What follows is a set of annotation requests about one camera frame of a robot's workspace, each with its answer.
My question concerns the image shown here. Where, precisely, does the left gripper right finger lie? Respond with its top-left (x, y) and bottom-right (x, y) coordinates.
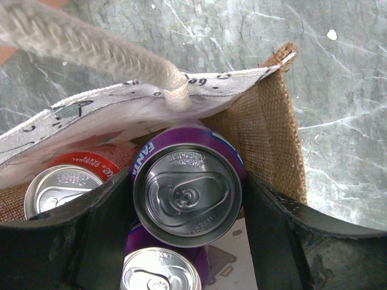
top-left (243, 173), bottom-right (386, 289)

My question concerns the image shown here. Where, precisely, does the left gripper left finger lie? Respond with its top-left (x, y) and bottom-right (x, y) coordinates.
top-left (1, 168), bottom-right (135, 289)

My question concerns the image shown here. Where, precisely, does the purple fanta can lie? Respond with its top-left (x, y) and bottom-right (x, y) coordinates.
top-left (131, 121), bottom-right (247, 248)
top-left (120, 222), bottom-right (210, 289)

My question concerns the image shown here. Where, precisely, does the red Coca-Cola can back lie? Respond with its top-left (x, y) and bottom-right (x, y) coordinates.
top-left (24, 143), bottom-right (141, 219)

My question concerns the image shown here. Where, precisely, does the purple Fanta can back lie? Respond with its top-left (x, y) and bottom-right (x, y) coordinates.
top-left (131, 121), bottom-right (247, 248)

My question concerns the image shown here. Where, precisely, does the brown canvas tote bag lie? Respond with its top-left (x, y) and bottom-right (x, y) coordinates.
top-left (1, 1), bottom-right (307, 222)

